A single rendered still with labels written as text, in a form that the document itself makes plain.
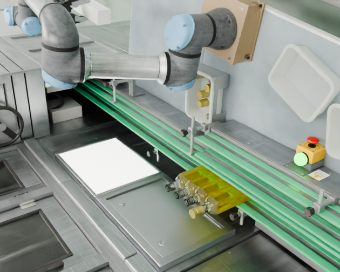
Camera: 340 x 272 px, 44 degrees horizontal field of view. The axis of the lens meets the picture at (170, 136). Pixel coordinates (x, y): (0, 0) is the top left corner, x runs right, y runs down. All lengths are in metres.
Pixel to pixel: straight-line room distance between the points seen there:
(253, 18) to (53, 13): 0.68
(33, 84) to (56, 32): 0.88
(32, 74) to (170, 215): 1.01
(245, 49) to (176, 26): 0.29
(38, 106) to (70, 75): 0.87
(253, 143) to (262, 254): 0.40
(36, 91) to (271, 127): 1.19
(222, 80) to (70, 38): 0.66
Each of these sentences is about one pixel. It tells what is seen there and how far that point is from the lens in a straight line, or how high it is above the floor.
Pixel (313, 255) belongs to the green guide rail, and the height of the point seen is 0.95.
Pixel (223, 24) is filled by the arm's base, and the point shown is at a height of 0.89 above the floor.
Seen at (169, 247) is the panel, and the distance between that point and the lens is 1.53.
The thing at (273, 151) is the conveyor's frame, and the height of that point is 0.83.
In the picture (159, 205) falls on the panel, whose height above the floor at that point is 1.13.
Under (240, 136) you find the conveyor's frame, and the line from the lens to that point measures 1.65.
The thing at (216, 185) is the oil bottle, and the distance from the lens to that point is 1.57.
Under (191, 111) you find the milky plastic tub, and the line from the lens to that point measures 1.90.
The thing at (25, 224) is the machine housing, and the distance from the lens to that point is 1.77.
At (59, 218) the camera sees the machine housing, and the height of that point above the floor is 1.47.
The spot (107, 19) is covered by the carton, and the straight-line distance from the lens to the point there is 1.90.
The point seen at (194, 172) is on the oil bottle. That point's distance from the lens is 1.64.
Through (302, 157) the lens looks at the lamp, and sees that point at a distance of 1.46.
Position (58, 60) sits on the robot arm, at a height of 1.44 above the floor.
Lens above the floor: 1.91
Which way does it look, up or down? 32 degrees down
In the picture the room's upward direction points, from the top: 107 degrees counter-clockwise
